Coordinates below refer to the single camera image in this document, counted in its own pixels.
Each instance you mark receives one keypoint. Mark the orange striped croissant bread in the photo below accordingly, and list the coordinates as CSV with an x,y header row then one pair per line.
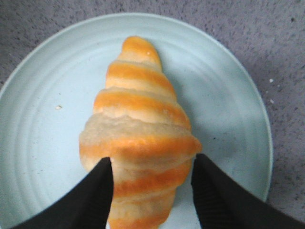
x,y
138,124

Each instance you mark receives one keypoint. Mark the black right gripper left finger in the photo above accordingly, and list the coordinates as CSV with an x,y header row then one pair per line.
x,y
86,206

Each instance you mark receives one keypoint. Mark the light green round plate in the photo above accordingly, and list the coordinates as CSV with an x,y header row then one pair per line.
x,y
46,101

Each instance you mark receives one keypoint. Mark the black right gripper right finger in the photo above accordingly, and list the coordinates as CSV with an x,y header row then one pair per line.
x,y
221,203

